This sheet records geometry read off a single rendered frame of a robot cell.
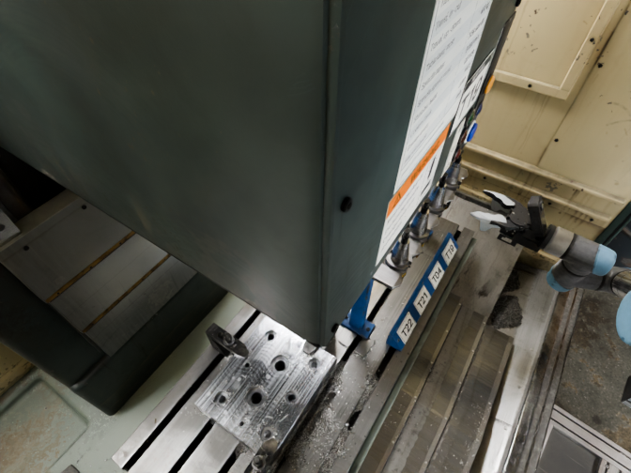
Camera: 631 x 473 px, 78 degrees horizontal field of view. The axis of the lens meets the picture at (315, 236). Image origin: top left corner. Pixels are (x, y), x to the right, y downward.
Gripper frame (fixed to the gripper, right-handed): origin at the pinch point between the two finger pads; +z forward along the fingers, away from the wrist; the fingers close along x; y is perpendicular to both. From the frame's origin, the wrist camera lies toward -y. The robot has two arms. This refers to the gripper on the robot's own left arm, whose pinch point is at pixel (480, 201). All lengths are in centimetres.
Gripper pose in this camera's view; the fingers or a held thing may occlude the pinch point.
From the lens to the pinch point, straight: 120.4
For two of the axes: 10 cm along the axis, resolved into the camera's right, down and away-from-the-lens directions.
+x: 5.5, -6.5, 5.2
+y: -0.3, 6.1, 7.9
